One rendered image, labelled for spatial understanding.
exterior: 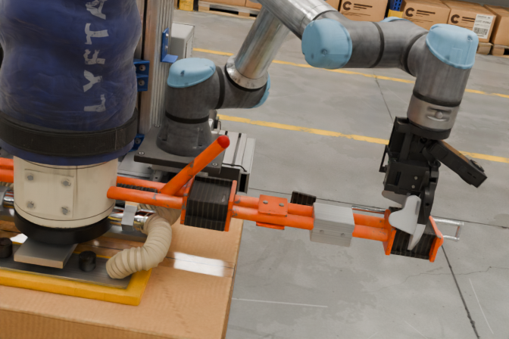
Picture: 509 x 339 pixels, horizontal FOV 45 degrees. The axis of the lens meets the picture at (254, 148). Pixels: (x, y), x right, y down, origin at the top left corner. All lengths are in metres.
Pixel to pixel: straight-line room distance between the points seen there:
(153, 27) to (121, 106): 0.77
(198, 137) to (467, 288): 2.03
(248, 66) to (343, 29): 0.61
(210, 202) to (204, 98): 0.59
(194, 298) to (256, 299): 1.79
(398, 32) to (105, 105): 0.47
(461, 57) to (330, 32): 0.19
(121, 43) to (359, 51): 0.36
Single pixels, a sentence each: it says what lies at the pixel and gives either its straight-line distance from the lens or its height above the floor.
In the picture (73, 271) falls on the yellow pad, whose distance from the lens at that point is 1.06.
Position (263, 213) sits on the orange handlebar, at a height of 1.21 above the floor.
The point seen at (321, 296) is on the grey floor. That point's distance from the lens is 2.93.
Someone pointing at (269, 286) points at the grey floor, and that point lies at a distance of 2.92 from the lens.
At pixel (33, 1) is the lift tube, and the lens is 0.91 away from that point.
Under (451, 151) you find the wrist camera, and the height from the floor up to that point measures 1.37.
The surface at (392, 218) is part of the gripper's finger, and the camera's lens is 1.03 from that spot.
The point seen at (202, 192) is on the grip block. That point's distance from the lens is 1.06.
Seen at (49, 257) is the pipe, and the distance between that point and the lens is 1.05.
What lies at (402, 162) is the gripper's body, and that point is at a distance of 1.01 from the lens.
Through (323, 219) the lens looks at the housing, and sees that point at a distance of 1.04.
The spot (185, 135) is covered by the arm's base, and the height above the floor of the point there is 1.09.
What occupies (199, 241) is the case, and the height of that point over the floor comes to 1.07.
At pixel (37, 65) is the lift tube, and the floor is 1.44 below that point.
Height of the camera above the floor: 1.72
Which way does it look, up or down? 24 degrees down
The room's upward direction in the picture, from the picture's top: 9 degrees clockwise
